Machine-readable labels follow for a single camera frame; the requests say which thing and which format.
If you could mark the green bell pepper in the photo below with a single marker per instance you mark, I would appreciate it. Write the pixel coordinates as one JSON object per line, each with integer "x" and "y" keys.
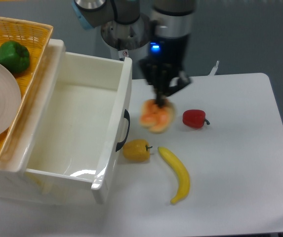
{"x": 14, "y": 57}

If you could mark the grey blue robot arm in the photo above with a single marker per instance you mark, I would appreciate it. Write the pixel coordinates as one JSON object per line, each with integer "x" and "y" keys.
{"x": 168, "y": 18}

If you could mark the yellow woven basket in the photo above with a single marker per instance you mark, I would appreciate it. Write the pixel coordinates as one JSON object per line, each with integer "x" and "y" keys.
{"x": 35, "y": 36}

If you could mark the red bell pepper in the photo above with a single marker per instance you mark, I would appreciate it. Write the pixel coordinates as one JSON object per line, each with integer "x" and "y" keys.
{"x": 195, "y": 118}

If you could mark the white drawer cabinet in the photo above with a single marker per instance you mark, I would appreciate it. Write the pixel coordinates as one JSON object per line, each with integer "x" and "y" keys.
{"x": 16, "y": 182}

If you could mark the black drawer handle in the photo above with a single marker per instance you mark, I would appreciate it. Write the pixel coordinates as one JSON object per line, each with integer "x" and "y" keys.
{"x": 125, "y": 130}

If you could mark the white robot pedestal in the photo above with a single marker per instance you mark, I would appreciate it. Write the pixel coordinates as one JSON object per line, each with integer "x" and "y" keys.
{"x": 128, "y": 41}

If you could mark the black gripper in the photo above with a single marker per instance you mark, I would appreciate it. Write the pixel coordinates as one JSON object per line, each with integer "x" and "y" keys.
{"x": 163, "y": 67}

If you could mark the white metal bracket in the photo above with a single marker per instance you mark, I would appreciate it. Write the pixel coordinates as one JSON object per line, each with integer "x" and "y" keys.
{"x": 214, "y": 69}

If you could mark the yellow bell pepper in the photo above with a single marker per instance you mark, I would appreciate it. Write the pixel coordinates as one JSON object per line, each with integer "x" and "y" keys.
{"x": 137, "y": 150}

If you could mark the yellow banana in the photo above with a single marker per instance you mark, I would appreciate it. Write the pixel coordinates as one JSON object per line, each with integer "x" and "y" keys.
{"x": 183, "y": 177}

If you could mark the open white drawer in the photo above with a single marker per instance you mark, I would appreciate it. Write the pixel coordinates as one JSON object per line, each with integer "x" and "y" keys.
{"x": 75, "y": 150}

